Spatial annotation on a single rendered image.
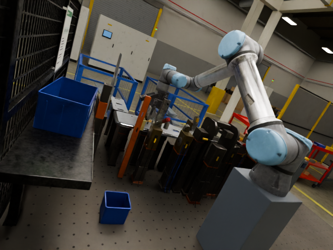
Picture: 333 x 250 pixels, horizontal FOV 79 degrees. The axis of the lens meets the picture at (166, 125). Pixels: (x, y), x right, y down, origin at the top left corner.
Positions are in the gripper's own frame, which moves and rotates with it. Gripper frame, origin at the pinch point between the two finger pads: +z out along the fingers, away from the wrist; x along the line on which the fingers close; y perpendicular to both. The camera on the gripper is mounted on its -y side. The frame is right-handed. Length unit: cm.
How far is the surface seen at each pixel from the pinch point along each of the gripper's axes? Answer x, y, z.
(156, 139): -25.1, 0.4, 2.4
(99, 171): -17.6, -21.2, 32.8
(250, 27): 593, 462, -266
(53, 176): -69, -42, 0
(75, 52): 762, -94, 65
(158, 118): -20.7, -1.3, -7.8
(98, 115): -23.4, -31.3, -1.7
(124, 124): -15.1, -16.0, 2.4
